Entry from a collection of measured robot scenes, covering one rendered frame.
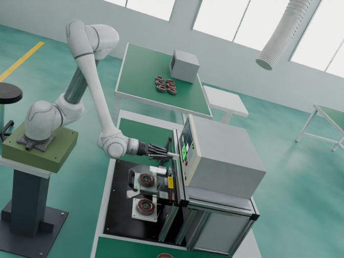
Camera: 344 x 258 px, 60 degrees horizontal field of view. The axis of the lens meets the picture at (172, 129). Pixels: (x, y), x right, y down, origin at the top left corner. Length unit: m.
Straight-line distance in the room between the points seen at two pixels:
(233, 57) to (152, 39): 1.72
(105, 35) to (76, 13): 4.62
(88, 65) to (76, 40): 0.13
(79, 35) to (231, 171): 1.02
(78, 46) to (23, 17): 5.05
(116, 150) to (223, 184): 0.61
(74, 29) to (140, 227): 1.11
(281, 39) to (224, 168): 1.44
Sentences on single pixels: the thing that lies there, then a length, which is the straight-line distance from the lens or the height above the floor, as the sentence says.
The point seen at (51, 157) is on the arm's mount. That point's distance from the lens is 2.00.
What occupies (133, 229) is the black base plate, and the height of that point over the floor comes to 0.77.
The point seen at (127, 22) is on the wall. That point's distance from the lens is 6.17.
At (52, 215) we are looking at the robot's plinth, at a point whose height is 0.02.
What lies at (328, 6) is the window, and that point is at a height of 2.18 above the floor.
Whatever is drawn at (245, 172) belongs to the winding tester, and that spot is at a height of 1.28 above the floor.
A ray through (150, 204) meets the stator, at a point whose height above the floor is 0.81.
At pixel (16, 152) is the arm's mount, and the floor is 0.82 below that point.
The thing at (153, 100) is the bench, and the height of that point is 0.75.
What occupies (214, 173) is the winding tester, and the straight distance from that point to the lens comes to 1.59.
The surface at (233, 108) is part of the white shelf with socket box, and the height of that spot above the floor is 1.21.
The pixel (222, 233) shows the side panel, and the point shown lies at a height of 0.92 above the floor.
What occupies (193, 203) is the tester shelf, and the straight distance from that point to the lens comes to 1.55.
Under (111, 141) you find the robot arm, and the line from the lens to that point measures 1.39.
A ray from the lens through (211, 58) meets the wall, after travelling 6.44.
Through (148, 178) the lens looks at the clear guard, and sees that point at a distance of 1.64.
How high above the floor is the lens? 2.11
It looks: 29 degrees down
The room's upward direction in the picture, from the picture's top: 20 degrees clockwise
